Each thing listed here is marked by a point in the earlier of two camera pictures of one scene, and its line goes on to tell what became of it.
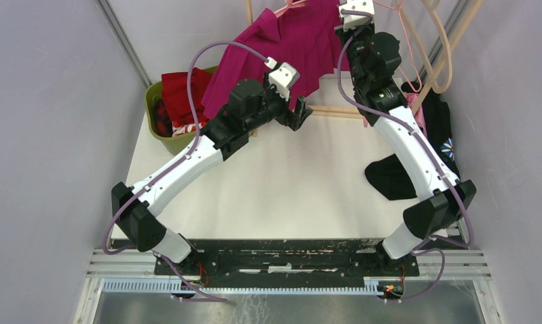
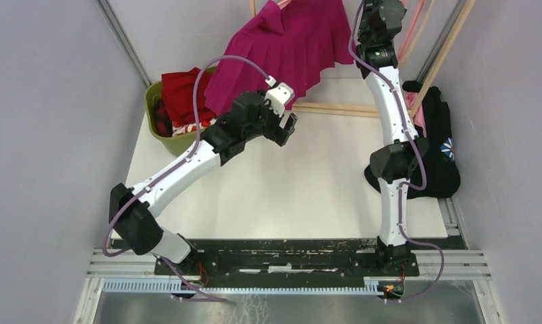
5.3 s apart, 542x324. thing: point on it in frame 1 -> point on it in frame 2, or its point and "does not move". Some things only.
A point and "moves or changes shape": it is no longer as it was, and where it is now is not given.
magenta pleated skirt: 306,35 does not move
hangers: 438,81 -> 417,34
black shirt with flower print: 388,177 does not move
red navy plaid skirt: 162,122 does not move
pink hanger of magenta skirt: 290,5 moves or changes shape
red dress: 175,93 does not move
